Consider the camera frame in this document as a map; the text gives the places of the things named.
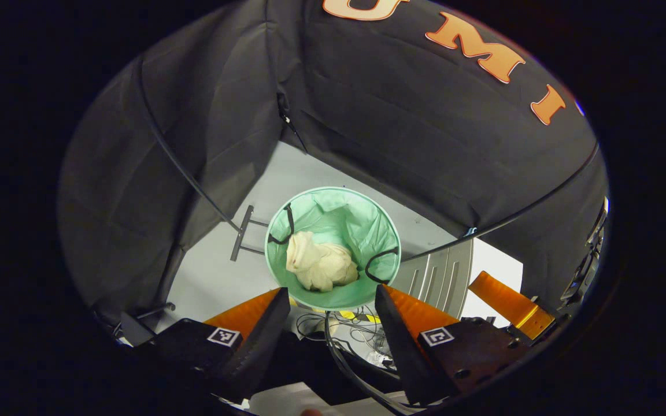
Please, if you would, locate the grey ribbed panel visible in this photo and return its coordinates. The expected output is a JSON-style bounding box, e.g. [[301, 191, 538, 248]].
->
[[394, 239, 476, 320]]

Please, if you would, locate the black backdrop cloth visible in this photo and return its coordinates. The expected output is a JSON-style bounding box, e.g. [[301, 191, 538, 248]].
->
[[58, 0, 610, 324]]

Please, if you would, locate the black equipment stand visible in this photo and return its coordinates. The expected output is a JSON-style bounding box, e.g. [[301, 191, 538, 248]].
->
[[560, 196, 610, 308]]

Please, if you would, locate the bundle of black cables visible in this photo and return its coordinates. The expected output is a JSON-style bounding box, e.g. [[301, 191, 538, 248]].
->
[[295, 306, 426, 414]]

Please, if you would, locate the black clothes rack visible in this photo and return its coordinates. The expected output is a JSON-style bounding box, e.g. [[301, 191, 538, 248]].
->
[[136, 55, 600, 263]]

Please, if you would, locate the green laundry hamper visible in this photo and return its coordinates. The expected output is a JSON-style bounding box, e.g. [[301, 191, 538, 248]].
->
[[265, 186, 402, 311]]

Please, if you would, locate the cream button shirt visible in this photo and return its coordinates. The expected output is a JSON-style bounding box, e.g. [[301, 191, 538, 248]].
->
[[286, 231, 360, 293]]

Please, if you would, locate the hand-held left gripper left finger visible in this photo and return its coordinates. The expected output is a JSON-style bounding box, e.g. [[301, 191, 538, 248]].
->
[[136, 287, 292, 405]]

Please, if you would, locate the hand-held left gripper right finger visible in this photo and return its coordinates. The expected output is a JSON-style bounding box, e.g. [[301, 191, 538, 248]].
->
[[375, 283, 533, 406]]

